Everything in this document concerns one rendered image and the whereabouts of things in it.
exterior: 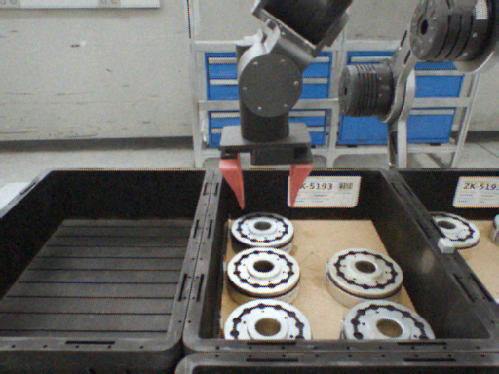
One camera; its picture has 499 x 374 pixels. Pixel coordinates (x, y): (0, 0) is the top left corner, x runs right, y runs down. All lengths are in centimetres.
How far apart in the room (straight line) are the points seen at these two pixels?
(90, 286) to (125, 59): 277
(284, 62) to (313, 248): 39
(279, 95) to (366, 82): 107
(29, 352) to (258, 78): 32
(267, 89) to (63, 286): 43
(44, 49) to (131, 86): 66
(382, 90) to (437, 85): 127
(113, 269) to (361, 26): 293
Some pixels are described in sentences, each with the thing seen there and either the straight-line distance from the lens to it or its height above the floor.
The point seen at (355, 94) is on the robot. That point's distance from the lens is 140.
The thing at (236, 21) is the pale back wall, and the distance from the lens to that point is 318.
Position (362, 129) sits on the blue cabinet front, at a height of 42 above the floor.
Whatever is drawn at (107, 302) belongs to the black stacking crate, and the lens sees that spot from 60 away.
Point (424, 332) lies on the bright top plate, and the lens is 53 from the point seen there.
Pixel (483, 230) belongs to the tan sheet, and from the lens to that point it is 82.
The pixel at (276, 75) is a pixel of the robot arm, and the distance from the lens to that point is 36.
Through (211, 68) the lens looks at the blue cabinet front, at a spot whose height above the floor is 79.
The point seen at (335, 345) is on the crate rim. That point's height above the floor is 93.
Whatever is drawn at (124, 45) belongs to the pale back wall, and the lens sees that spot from 328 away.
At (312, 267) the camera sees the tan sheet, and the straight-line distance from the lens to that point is 63.
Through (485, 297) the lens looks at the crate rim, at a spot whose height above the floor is 93.
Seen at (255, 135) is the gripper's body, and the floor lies 107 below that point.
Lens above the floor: 122
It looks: 28 degrees down
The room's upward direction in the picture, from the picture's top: straight up
